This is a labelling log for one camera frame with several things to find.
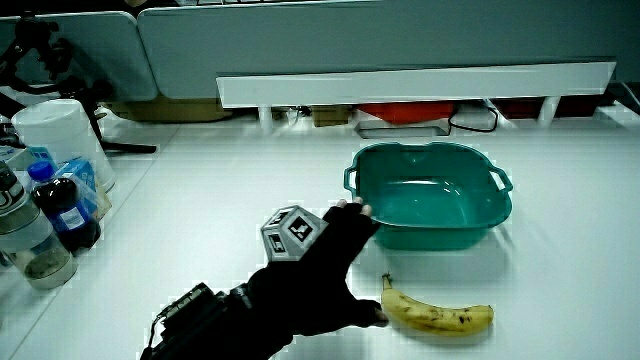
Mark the person's left hand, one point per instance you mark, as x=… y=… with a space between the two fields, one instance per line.
x=320 y=280

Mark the yellow banana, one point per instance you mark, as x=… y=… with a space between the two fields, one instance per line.
x=435 y=316

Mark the person's left forearm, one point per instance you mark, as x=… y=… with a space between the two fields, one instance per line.
x=220 y=325

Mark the white desk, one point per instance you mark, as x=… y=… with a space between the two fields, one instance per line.
x=220 y=175

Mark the grey desk partition panel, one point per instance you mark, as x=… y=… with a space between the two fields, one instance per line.
x=110 y=55
x=350 y=35

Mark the teal plastic basin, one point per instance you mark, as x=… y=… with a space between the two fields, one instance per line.
x=425 y=200

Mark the small brown box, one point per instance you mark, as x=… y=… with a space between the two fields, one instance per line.
x=330 y=116

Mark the flat white tray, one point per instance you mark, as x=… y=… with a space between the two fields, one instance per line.
x=400 y=131

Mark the orange object under shelf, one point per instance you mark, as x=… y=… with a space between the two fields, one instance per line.
x=405 y=112

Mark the white monitor riser shelf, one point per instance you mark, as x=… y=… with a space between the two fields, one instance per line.
x=400 y=85

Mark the brown cardboard box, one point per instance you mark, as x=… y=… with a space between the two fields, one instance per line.
x=170 y=110

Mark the blue carton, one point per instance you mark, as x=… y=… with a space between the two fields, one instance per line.
x=82 y=172

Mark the dark bottle with blue cap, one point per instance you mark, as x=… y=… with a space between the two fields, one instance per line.
x=67 y=215

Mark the clear plastic bottle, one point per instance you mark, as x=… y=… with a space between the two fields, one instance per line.
x=30 y=245

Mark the white paper cup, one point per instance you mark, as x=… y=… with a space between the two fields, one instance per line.
x=60 y=130

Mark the black articulated camera stand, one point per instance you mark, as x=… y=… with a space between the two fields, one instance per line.
x=82 y=90

